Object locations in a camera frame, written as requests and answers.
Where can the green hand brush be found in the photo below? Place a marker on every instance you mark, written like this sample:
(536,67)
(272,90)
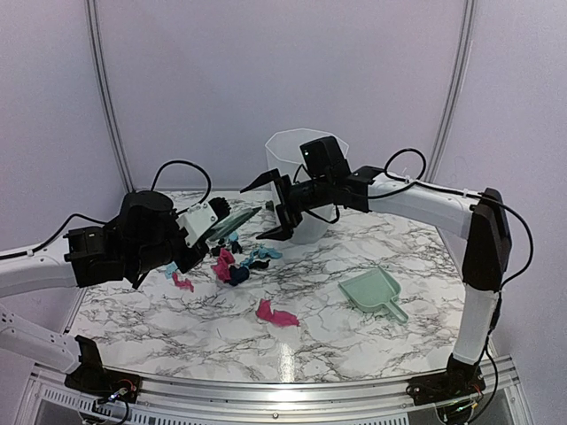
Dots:
(231,224)

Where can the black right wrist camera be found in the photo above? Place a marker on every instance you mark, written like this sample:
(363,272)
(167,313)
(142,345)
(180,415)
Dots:
(323,157)

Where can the blue twisted paper scrap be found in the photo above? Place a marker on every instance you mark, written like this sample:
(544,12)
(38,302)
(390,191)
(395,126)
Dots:
(264,253)

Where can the aluminium front frame rail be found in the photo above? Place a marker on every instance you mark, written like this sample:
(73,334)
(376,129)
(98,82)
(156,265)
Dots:
(498,399)

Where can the translucent white waste bin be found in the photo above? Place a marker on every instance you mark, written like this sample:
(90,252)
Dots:
(283,153)

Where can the green plastic dustpan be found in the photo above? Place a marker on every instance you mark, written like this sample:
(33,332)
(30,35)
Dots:
(375,291)

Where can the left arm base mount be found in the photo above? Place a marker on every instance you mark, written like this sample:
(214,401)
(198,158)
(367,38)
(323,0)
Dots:
(93,378)

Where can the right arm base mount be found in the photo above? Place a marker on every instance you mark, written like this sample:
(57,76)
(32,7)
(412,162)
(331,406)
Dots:
(457,380)

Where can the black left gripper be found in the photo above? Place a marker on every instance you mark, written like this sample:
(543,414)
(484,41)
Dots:
(187,264)

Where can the navy blue paper scrap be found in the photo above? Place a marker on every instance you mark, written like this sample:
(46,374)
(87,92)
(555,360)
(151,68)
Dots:
(237,275)

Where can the large pink paper scrap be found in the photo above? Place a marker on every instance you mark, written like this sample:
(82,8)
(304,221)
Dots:
(279,318)

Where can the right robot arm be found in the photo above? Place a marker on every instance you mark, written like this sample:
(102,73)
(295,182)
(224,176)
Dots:
(478,218)

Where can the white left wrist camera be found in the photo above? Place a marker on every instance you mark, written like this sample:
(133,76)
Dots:
(196,222)

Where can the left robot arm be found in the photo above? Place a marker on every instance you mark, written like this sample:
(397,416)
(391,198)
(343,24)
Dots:
(147,233)

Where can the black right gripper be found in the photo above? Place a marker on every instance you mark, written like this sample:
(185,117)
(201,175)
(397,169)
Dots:
(289,219)

